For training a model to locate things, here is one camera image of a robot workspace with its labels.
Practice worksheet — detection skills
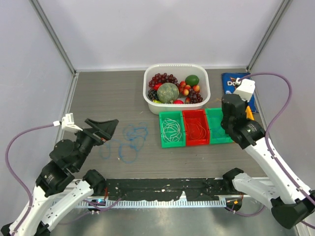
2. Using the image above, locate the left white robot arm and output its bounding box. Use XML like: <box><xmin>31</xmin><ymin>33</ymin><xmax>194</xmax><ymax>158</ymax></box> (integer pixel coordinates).
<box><xmin>0</xmin><ymin>113</ymin><xmax>119</xmax><ymax>236</ymax></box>

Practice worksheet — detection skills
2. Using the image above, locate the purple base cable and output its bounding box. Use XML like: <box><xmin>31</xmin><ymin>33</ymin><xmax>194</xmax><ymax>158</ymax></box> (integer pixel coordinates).
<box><xmin>59</xmin><ymin>196</ymin><xmax>123</xmax><ymax>226</ymax></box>

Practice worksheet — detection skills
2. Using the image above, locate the orange cable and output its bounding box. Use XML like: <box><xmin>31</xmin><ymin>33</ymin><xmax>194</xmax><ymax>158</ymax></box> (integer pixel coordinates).
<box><xmin>185</xmin><ymin>118</ymin><xmax>207</xmax><ymax>141</ymax></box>

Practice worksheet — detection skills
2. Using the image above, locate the red yellow cherry cluster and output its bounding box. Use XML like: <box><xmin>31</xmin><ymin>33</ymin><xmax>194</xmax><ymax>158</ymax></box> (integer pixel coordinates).
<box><xmin>179</xmin><ymin>81</ymin><xmax>200</xmax><ymax>96</ymax></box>

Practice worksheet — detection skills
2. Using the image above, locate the dark blue grape bunch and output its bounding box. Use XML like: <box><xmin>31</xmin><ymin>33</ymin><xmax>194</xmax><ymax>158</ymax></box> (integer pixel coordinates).
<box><xmin>147</xmin><ymin>89</ymin><xmax>158</xmax><ymax>101</ymax></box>

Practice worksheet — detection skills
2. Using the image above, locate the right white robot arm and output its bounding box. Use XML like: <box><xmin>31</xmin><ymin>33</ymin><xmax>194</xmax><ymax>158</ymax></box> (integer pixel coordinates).
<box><xmin>221</xmin><ymin>94</ymin><xmax>315</xmax><ymax>229</ymax></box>

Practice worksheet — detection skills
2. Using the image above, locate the red plastic bin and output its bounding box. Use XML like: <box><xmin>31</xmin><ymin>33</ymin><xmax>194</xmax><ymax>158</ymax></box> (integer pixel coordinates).
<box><xmin>182</xmin><ymin>110</ymin><xmax>210</xmax><ymax>146</ymax></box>

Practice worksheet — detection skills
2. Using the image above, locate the white cable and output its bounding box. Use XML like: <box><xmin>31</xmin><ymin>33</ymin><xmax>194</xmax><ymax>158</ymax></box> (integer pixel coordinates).
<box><xmin>161</xmin><ymin>122</ymin><xmax>183</xmax><ymax>143</ymax></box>
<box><xmin>161</xmin><ymin>117</ymin><xmax>183</xmax><ymax>142</ymax></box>

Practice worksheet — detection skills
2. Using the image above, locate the green lime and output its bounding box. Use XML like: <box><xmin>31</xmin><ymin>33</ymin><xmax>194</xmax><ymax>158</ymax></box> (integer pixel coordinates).
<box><xmin>185</xmin><ymin>75</ymin><xmax>199</xmax><ymax>87</ymax></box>

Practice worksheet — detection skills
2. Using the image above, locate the blue Doritos chip bag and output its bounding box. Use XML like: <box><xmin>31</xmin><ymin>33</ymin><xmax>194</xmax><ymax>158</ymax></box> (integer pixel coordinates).
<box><xmin>221</xmin><ymin>72</ymin><xmax>258</xmax><ymax>113</ymax></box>

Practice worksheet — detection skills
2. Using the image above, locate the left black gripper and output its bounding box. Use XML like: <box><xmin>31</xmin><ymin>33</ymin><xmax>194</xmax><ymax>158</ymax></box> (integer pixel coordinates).
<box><xmin>74</xmin><ymin>118</ymin><xmax>119</xmax><ymax>170</ymax></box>

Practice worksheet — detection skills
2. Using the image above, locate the left green plastic bin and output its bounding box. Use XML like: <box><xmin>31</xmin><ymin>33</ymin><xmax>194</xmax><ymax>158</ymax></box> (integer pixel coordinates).
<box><xmin>158</xmin><ymin>111</ymin><xmax>186</xmax><ymax>148</ymax></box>

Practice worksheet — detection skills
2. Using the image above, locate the right green plastic bin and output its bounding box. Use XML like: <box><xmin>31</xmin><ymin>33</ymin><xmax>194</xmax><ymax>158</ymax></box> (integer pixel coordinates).
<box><xmin>205</xmin><ymin>108</ymin><xmax>233</xmax><ymax>144</ymax></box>

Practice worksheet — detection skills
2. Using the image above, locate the green plastic bin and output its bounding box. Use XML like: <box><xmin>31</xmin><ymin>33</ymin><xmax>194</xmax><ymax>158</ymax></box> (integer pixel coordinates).
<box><xmin>205</xmin><ymin>108</ymin><xmax>233</xmax><ymax>144</ymax></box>
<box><xmin>158</xmin><ymin>111</ymin><xmax>186</xmax><ymax>148</ymax></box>

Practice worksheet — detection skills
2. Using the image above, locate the yellow plastic bin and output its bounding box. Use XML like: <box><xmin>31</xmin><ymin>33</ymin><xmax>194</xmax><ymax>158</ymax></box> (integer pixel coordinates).
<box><xmin>246</xmin><ymin>106</ymin><xmax>254</xmax><ymax>120</ymax></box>

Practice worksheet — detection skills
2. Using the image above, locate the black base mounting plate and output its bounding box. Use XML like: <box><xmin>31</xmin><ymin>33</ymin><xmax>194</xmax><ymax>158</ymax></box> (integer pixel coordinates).
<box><xmin>103</xmin><ymin>178</ymin><xmax>243</xmax><ymax>202</ymax></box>

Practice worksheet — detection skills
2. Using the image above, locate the red apple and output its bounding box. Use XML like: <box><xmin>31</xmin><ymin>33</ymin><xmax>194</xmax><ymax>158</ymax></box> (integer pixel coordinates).
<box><xmin>173</xmin><ymin>100</ymin><xmax>184</xmax><ymax>105</ymax></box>

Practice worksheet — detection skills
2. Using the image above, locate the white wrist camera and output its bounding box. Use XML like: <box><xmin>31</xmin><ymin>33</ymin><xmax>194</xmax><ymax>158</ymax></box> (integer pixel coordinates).
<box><xmin>233</xmin><ymin>78</ymin><xmax>255</xmax><ymax>102</ymax></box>
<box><xmin>53</xmin><ymin>113</ymin><xmax>83</xmax><ymax>133</ymax></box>

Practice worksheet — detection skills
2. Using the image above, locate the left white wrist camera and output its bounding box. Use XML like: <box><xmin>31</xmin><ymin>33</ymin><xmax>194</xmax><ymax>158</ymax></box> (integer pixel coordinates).
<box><xmin>53</xmin><ymin>113</ymin><xmax>83</xmax><ymax>133</ymax></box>

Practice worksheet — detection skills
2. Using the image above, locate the green speckled melon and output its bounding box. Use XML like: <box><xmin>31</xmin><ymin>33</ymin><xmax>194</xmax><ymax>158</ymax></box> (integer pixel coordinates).
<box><xmin>157</xmin><ymin>83</ymin><xmax>179</xmax><ymax>103</ymax></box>

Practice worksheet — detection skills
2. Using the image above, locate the white plastic fruit basket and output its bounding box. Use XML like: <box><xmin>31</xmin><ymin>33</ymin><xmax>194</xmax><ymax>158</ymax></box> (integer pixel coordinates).
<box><xmin>143</xmin><ymin>63</ymin><xmax>211</xmax><ymax>115</ymax></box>

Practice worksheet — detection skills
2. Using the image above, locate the dark red grape bunch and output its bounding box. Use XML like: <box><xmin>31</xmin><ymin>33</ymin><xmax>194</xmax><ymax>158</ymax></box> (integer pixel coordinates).
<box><xmin>185</xmin><ymin>89</ymin><xmax>203</xmax><ymax>104</ymax></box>

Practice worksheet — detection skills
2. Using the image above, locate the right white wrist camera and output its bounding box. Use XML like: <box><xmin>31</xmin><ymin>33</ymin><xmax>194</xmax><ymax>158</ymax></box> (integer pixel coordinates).
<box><xmin>233</xmin><ymin>78</ymin><xmax>255</xmax><ymax>102</ymax></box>

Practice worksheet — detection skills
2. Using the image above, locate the white slotted cable duct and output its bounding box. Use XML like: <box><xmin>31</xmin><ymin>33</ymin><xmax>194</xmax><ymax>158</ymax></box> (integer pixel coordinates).
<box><xmin>78</xmin><ymin>198</ymin><xmax>227</xmax><ymax>209</ymax></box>

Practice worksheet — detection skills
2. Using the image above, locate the blue cable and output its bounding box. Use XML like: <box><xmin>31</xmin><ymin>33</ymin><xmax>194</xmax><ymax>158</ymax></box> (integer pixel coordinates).
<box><xmin>98</xmin><ymin>121</ymin><xmax>150</xmax><ymax>164</ymax></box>
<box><xmin>210</xmin><ymin>122</ymin><xmax>227</xmax><ymax>138</ymax></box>

